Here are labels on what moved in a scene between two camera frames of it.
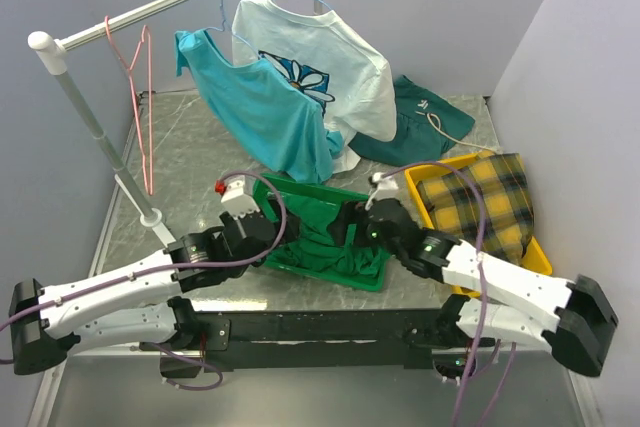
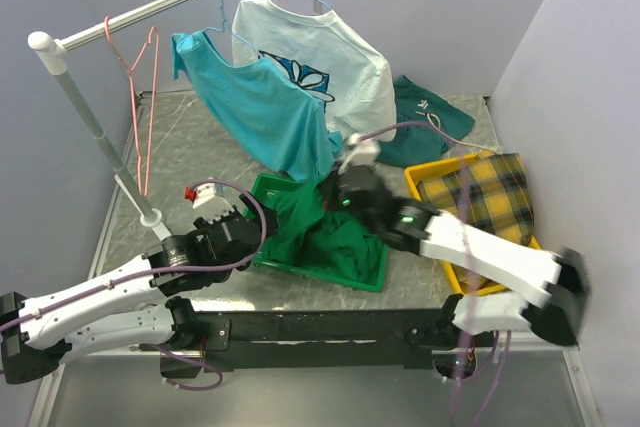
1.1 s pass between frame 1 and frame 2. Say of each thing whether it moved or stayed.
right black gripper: moved
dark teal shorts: stayed
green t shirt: moved
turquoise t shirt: stayed
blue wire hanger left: stayed
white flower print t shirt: stayed
